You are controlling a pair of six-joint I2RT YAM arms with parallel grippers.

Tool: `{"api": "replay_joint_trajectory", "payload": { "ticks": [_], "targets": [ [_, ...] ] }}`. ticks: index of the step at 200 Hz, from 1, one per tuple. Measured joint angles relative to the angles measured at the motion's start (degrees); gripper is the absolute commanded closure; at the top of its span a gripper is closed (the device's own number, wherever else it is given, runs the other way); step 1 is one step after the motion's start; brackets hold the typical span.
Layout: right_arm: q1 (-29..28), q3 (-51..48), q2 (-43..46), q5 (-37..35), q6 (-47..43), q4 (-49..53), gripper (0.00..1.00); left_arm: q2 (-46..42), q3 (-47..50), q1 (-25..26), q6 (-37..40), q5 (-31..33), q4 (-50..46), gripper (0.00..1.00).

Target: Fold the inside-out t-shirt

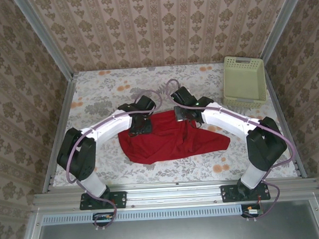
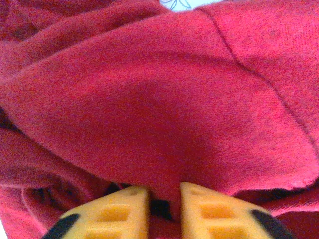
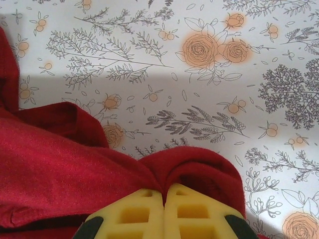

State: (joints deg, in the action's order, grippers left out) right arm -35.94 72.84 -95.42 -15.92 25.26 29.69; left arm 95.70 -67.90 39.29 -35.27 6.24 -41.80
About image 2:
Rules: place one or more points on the floral tablecloth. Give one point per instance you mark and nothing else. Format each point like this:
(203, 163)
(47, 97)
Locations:
(179, 3)

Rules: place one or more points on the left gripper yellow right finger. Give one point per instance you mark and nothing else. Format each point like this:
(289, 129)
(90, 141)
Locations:
(214, 219)

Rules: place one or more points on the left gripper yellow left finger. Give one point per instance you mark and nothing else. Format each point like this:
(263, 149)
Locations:
(112, 219)

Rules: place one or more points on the red t-shirt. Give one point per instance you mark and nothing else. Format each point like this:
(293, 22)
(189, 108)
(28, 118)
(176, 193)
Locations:
(159, 99)

